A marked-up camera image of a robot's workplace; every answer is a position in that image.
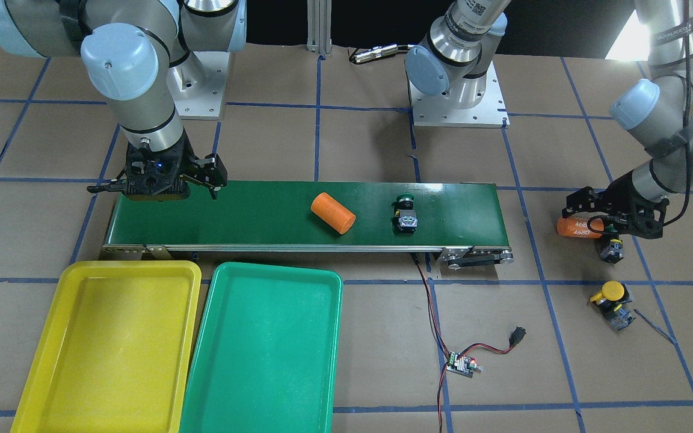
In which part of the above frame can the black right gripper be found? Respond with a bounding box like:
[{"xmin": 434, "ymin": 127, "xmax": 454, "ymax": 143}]
[{"xmin": 86, "ymin": 132, "xmax": 229, "ymax": 201}]

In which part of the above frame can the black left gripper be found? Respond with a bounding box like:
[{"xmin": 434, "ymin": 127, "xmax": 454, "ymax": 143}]
[{"xmin": 561, "ymin": 171, "xmax": 670, "ymax": 239}]

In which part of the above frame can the orange cylinder with 4680 label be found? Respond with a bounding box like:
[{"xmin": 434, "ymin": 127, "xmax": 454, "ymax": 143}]
[{"xmin": 556, "ymin": 216, "xmax": 604, "ymax": 239}]

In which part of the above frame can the yellow push button switch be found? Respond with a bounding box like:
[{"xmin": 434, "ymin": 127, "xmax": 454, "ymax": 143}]
[{"xmin": 589, "ymin": 280, "xmax": 635, "ymax": 331}]

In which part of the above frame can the plain orange cylinder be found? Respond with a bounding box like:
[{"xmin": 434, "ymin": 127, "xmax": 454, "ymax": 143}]
[{"xmin": 310, "ymin": 192, "xmax": 357, "ymax": 234}]

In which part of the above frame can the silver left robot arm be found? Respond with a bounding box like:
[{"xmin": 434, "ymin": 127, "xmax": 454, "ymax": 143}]
[{"xmin": 405, "ymin": 1, "xmax": 693, "ymax": 239}]

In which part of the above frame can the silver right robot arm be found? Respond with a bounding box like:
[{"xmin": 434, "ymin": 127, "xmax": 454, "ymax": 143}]
[{"xmin": 0, "ymin": 1, "xmax": 247, "ymax": 201}]

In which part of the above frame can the green conveyor belt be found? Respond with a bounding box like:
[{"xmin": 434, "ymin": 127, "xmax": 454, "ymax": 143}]
[{"xmin": 103, "ymin": 180, "xmax": 513, "ymax": 269}]

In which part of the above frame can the yellow plastic tray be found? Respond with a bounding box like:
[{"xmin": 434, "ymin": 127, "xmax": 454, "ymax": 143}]
[{"xmin": 11, "ymin": 260, "xmax": 202, "ymax": 432}]

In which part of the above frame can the small motor controller board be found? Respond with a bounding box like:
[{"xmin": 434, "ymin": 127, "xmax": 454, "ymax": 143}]
[{"xmin": 445, "ymin": 351, "xmax": 483, "ymax": 378}]

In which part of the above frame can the green plastic tray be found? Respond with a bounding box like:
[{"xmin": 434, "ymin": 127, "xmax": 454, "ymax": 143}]
[{"xmin": 179, "ymin": 262, "xmax": 343, "ymax": 432}]

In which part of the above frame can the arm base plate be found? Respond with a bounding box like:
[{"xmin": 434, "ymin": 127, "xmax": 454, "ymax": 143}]
[
  {"xmin": 167, "ymin": 51, "xmax": 232, "ymax": 120},
  {"xmin": 408, "ymin": 63, "xmax": 511, "ymax": 128}
]

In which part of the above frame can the aluminium frame post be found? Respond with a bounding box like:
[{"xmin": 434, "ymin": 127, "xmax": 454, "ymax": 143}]
[{"xmin": 306, "ymin": 0, "xmax": 332, "ymax": 57}]

